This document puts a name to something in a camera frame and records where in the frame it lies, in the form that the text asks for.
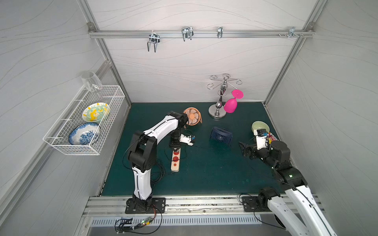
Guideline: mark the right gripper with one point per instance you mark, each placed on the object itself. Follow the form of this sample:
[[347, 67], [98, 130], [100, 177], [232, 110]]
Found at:
[[251, 151]]

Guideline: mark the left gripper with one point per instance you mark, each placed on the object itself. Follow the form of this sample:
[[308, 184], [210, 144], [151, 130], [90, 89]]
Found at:
[[175, 145]]

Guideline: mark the white red power strip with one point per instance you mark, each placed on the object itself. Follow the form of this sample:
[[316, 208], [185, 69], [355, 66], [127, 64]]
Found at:
[[175, 160]]

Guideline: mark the navy blue desk fan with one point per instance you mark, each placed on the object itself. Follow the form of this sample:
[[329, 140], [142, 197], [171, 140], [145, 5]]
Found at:
[[221, 134]]

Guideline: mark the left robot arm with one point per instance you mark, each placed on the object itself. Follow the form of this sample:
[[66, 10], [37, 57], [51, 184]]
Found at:
[[142, 153]]

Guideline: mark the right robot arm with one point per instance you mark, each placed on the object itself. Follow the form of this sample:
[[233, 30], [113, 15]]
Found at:
[[310, 221]]

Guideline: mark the orange desk fan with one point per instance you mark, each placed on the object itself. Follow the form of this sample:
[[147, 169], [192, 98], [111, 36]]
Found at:
[[194, 116]]

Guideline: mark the green ceramic bowl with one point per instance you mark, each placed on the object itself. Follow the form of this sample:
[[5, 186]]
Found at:
[[257, 125]]

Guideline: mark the colourful snack packet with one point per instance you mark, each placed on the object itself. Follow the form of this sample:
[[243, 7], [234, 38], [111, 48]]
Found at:
[[270, 138]]

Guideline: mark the pink plastic wine glass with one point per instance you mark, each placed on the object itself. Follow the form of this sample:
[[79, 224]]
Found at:
[[231, 105]]

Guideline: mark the silver glass holder stand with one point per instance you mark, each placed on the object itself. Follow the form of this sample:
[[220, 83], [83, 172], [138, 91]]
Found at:
[[216, 111]]

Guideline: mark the yellow green patterned bowl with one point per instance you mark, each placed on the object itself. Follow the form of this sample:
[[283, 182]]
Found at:
[[95, 113]]

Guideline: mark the blue white patterned bowl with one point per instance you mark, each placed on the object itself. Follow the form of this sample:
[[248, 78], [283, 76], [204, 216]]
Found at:
[[84, 134]]

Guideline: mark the clear glass cup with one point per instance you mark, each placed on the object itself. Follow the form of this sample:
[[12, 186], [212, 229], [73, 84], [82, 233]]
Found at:
[[91, 81]]

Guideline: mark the metal double hook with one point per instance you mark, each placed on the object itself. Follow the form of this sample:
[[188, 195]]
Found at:
[[187, 33], [154, 40]]

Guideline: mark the small metal hook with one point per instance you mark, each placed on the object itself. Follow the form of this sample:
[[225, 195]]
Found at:
[[219, 32]]

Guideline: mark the metal hook right end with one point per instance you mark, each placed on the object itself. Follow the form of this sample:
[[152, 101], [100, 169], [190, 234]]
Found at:
[[291, 34]]

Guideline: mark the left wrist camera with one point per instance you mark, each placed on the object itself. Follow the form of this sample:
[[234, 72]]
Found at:
[[189, 140]]

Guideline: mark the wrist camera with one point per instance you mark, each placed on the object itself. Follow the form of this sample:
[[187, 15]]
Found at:
[[261, 138], [189, 140]]

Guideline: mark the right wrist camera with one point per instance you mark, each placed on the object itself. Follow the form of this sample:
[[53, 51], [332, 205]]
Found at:
[[261, 138]]

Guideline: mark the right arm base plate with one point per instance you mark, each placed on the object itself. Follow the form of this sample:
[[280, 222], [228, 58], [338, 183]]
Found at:
[[252, 204]]

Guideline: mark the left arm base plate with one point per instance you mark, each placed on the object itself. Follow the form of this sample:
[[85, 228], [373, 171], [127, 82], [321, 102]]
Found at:
[[135, 205]]

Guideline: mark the white wire basket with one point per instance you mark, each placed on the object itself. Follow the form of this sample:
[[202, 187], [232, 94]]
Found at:
[[58, 135]]

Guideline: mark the aluminium front frame rail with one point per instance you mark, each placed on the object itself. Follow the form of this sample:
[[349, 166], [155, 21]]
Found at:
[[115, 206]]

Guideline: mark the aluminium horizontal rail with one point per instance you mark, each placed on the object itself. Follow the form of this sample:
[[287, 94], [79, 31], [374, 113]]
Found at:
[[173, 34]]

